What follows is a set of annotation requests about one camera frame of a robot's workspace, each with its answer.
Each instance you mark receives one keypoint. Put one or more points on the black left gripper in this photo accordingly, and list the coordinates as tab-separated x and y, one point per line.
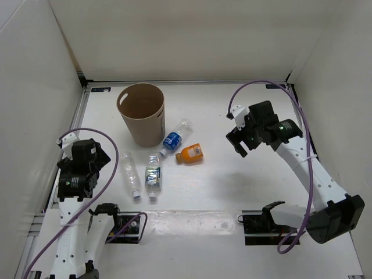
102	157

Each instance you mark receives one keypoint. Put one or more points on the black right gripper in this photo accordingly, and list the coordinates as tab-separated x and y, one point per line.
235	137

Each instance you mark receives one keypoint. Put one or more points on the orange juice bottle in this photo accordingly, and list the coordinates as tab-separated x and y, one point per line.
190	155

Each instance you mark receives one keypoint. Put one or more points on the clear unlabeled plastic bottle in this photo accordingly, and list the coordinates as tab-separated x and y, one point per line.
130	175

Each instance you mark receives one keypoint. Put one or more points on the blue label plastic bottle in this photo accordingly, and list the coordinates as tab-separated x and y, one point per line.
176	137

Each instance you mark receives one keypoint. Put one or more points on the green white label bottle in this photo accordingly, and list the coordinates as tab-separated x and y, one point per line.
153	181

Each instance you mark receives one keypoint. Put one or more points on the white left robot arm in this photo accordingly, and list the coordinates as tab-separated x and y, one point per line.
84	230

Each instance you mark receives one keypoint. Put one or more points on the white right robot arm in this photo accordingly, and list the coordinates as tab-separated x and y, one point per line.
332	211

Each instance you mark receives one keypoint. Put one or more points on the tan cylindrical waste bin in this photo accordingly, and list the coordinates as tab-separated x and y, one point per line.
142	108

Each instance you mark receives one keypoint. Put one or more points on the blue corner sticker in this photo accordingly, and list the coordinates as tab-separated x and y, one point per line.
101	89

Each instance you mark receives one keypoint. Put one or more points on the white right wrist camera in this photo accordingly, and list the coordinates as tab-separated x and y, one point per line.
238	113

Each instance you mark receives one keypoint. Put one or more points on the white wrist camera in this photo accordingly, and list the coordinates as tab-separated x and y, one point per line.
66	144
238	113

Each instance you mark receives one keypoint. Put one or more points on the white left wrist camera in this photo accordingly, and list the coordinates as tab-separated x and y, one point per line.
66	144

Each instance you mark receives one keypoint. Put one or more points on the aluminium frame rail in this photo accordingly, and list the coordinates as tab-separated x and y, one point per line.
77	121

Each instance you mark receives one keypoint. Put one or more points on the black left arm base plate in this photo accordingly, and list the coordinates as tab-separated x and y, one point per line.
133	222

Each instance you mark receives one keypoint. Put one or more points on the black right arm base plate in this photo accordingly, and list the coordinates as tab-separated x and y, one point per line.
256	233

